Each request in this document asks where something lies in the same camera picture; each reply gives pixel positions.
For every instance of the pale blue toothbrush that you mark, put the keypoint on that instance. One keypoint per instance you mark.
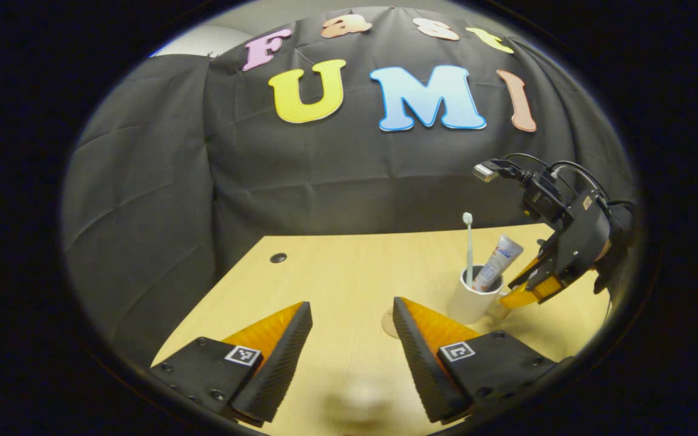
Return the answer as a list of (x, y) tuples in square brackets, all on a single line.
[(469, 242)]

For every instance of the white toothpaste tube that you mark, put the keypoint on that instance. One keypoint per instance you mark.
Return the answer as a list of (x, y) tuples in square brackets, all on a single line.
[(500, 257)]

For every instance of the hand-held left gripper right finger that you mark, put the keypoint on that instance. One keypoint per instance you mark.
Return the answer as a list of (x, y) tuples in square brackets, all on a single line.
[(422, 363)]

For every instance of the round wooden coaster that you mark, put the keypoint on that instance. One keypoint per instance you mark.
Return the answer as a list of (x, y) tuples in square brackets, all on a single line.
[(387, 324)]

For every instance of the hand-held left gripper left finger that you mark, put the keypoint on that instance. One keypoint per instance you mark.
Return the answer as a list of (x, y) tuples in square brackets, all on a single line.
[(279, 363)]

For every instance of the wooden desktop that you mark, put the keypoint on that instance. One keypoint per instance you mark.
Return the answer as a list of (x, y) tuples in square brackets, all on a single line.
[(349, 272)]

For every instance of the black backdrop cloth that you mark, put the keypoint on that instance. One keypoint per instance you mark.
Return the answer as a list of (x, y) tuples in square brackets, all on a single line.
[(325, 175)]

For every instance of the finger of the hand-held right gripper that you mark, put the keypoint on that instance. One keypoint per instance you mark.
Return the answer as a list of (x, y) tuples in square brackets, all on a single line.
[(515, 298), (546, 281)]

